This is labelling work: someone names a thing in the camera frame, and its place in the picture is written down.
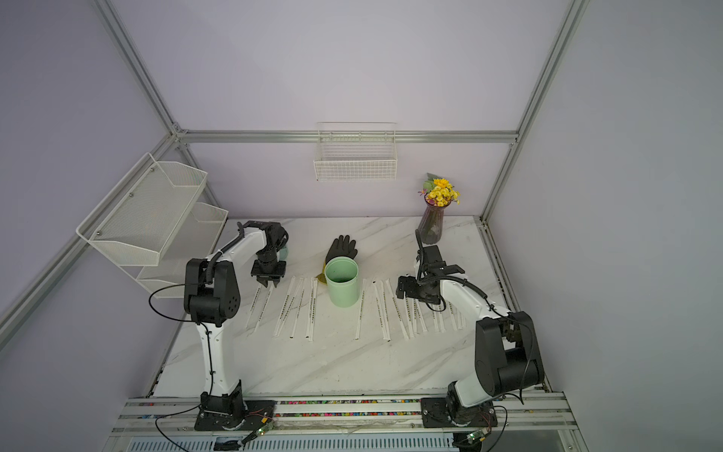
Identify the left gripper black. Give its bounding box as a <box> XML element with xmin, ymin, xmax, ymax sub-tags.
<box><xmin>251</xmin><ymin>247</ymin><xmax>286</xmax><ymax>287</ymax></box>

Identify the straw sixteenth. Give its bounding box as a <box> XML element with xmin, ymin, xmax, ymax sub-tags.
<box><xmin>244</xmin><ymin>284</ymin><xmax>262</xmax><ymax>330</ymax></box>

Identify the straw seventeenth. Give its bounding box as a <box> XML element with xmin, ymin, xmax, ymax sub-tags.
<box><xmin>252</xmin><ymin>284</ymin><xmax>275</xmax><ymax>334</ymax></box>

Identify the straw eighteenth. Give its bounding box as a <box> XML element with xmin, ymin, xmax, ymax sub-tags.
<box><xmin>277</xmin><ymin>278</ymin><xmax>304</xmax><ymax>336</ymax></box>

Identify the straw thirteenth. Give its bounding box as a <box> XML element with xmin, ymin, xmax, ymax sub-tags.
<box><xmin>308</xmin><ymin>279</ymin><xmax>319</xmax><ymax>342</ymax></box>

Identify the straw fourteenth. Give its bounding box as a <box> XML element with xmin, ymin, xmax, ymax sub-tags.
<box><xmin>290</xmin><ymin>277</ymin><xmax>306</xmax><ymax>339</ymax></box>

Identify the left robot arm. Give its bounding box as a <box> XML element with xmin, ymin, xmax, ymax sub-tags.
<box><xmin>175</xmin><ymin>220</ymin><xmax>289</xmax><ymax>431</ymax></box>

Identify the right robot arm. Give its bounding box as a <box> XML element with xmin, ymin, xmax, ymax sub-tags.
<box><xmin>397</xmin><ymin>231</ymin><xmax>545</xmax><ymax>427</ymax></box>

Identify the green storage cup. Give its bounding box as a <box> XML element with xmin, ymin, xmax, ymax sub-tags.
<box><xmin>324</xmin><ymin>256</ymin><xmax>360</xmax><ymax>308</ymax></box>

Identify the purple glass vase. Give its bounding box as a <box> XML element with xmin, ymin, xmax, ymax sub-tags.
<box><xmin>417</xmin><ymin>199</ymin><xmax>447</xmax><ymax>245</ymax></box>

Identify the black yellow work glove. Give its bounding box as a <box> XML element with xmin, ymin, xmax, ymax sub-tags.
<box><xmin>316</xmin><ymin>235</ymin><xmax>358</xmax><ymax>284</ymax></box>

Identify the yellow flower bouquet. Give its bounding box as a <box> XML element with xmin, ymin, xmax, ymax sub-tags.
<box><xmin>419</xmin><ymin>173</ymin><xmax>459</xmax><ymax>208</ymax></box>

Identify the white two-tier mesh shelf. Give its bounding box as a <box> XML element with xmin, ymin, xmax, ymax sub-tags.
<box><xmin>76</xmin><ymin>154</ymin><xmax>228</xmax><ymax>298</ymax></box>

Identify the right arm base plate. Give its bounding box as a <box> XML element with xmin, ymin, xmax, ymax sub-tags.
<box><xmin>420</xmin><ymin>397</ymin><xmax>498</xmax><ymax>429</ymax></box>

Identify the white wire wall basket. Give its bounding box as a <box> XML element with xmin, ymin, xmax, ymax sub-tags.
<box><xmin>314</xmin><ymin>122</ymin><xmax>398</xmax><ymax>183</ymax></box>

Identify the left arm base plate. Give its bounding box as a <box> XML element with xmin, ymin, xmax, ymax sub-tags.
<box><xmin>194</xmin><ymin>399</ymin><xmax>277</xmax><ymax>432</ymax></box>

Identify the aluminium front rail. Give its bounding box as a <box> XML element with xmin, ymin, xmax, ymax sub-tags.
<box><xmin>111</xmin><ymin>388</ymin><xmax>578</xmax><ymax>437</ymax></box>

